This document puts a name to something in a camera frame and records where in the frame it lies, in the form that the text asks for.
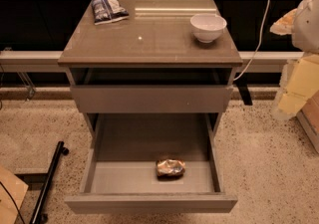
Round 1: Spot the wooden board corner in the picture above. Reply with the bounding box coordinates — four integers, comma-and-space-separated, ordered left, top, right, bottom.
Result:
0, 165, 28, 224

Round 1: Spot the crushed orange can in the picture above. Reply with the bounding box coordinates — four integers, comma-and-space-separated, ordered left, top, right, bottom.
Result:
157, 159, 185, 177

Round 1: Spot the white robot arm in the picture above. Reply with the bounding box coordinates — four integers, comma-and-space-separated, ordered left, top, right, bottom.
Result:
270, 0, 319, 120

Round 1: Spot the white power cable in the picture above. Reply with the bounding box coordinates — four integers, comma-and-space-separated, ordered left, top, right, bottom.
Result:
232, 0, 272, 82

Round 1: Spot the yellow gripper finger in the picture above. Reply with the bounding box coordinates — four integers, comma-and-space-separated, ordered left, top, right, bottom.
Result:
278, 54, 319, 115
270, 9, 297, 36

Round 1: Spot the white ceramic bowl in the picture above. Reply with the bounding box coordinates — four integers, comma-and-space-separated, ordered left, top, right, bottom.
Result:
190, 13, 227, 43

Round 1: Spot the black metal stand leg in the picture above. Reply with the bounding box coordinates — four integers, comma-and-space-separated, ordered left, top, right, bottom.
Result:
17, 141, 69, 224

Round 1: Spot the blue white snack bag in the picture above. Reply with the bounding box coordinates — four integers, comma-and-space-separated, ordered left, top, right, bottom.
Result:
92, 0, 129, 25

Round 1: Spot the closed grey top drawer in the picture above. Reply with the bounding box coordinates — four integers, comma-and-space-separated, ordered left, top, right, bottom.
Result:
71, 85, 233, 113

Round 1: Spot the grey drawer cabinet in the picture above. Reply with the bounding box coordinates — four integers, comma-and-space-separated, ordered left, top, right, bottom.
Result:
57, 0, 243, 215

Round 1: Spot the open grey middle drawer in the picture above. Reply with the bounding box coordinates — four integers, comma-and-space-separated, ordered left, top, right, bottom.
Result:
65, 113, 237, 214

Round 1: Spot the brown cardboard box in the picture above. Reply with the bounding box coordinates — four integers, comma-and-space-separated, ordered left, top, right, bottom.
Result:
297, 91, 319, 153

